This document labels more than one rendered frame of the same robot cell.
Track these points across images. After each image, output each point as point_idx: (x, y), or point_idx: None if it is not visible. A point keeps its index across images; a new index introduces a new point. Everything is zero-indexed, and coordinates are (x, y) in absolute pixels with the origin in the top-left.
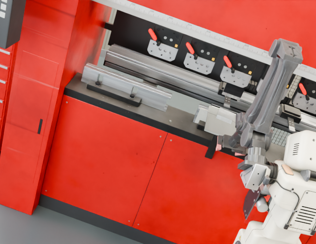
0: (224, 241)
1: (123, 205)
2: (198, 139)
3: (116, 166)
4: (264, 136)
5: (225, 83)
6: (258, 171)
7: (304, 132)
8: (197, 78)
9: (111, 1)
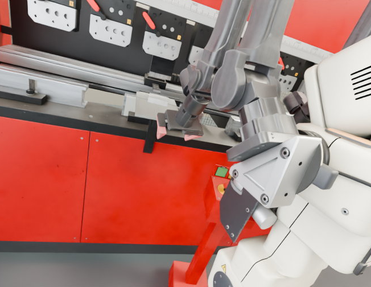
0: (177, 229)
1: (62, 225)
2: (131, 132)
3: (36, 185)
4: (266, 76)
5: None
6: (302, 155)
7: None
8: (119, 73)
9: None
